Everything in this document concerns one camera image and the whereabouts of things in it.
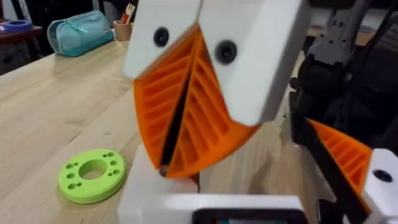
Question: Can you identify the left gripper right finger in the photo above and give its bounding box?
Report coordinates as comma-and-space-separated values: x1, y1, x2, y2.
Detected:
299, 118, 398, 224

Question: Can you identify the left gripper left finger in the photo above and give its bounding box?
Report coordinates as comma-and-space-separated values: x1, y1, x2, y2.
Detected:
118, 143, 200, 224

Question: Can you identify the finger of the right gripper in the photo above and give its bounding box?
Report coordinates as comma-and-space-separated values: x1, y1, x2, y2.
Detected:
123, 0, 203, 170
164, 0, 312, 180

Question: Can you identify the green disc with holes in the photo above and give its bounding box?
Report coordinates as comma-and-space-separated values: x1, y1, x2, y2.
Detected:
57, 148, 127, 205

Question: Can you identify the brown paper cup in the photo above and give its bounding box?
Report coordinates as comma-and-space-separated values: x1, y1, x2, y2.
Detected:
113, 19, 133, 42

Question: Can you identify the wooden fork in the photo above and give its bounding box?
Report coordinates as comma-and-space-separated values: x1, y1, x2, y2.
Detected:
125, 2, 136, 23

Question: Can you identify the teal zip bag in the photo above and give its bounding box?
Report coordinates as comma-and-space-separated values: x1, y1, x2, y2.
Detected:
47, 10, 116, 58

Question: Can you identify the dark side table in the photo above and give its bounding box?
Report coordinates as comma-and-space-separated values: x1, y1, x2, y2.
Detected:
0, 25, 44, 45

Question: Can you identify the blue tape roll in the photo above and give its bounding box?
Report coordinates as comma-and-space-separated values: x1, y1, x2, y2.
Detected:
2, 19, 33, 32

